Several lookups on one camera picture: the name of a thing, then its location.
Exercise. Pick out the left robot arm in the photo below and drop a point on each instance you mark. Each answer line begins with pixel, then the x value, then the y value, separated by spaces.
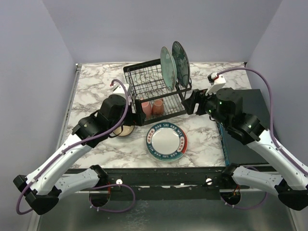
pixel 44 187

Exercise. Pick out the blue ceramic plate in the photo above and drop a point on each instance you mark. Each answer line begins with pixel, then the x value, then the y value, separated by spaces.
pixel 182 64

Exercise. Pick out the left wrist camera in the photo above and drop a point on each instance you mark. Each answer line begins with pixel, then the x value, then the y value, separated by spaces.
pixel 119 90

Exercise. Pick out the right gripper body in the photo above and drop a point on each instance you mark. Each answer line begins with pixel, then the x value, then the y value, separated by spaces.
pixel 207 103

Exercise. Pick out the white plate lettered rim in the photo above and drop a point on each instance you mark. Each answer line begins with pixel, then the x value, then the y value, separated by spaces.
pixel 165 142

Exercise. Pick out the dark bowl cream inside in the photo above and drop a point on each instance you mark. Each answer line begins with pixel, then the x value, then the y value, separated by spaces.
pixel 123 131

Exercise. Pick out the left aluminium rail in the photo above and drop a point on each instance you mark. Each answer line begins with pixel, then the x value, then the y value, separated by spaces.
pixel 69 106

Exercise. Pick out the pink printed coffee mug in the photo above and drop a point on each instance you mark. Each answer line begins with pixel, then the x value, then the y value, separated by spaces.
pixel 158 107

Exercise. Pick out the light blue floral plate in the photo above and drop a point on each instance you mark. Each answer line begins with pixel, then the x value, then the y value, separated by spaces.
pixel 168 68

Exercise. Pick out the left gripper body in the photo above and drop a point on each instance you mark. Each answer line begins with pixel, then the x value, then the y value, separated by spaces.
pixel 129 119

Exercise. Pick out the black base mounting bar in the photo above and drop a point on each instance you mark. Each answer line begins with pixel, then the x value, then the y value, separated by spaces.
pixel 176 183

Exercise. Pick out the black wire dish rack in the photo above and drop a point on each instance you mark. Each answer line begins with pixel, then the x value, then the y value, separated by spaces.
pixel 147 85

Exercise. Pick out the plain pink mug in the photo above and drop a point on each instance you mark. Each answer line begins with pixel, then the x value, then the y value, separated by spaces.
pixel 147 109

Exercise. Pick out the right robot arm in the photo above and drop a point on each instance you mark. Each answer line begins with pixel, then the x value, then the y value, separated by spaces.
pixel 225 107

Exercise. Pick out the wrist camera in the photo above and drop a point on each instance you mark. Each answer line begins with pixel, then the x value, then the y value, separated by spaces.
pixel 217 82
pixel 119 90

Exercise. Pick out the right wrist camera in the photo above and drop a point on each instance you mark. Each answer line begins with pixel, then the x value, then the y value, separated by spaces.
pixel 217 82

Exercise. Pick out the red plate under stack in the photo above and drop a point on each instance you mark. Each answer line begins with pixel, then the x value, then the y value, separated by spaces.
pixel 186 143

